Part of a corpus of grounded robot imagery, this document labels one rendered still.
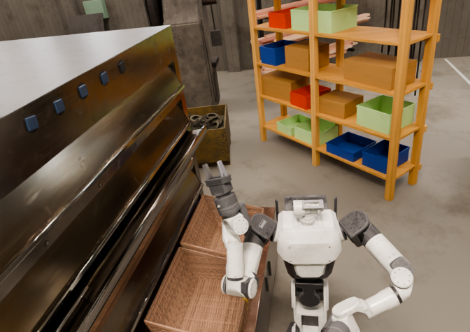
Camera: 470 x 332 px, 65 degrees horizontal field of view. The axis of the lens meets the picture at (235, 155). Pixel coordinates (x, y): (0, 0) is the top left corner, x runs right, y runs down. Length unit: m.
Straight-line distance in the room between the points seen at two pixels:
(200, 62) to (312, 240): 4.92
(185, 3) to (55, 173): 4.97
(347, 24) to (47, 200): 3.48
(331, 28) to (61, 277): 3.35
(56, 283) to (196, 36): 5.04
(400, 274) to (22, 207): 1.33
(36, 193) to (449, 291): 2.94
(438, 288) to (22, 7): 10.64
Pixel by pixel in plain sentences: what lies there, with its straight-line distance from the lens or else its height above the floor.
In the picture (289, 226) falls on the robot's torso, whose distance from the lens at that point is 1.62.
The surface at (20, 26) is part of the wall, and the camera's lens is 11.61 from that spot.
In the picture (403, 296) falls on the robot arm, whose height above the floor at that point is 1.27.
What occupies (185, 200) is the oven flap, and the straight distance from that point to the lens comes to 2.59.
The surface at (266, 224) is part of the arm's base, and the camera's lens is 1.63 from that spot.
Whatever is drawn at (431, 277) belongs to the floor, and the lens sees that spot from 3.47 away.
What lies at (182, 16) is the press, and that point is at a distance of 6.13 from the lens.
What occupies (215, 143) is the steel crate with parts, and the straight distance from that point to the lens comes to 4.68.
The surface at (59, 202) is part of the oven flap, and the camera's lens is 1.46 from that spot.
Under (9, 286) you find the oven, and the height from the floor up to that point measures 1.65.
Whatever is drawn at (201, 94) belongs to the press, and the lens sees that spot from 6.39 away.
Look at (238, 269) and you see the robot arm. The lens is 1.49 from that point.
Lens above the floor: 2.44
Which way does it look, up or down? 28 degrees down
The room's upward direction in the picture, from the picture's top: 8 degrees counter-clockwise
